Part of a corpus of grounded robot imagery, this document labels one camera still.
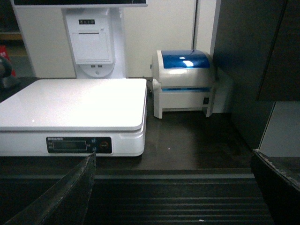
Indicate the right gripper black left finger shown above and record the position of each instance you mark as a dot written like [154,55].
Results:
[66,202]

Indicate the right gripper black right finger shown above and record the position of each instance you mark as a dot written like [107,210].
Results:
[278,179]

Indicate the white checkout scale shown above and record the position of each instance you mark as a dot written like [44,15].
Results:
[75,117]

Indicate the black checkout counter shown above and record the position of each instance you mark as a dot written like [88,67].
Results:
[193,171]

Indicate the black barcode scanner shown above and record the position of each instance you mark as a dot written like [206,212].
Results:
[7,80]

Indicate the white blue label printer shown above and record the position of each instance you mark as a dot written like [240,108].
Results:
[183,80]

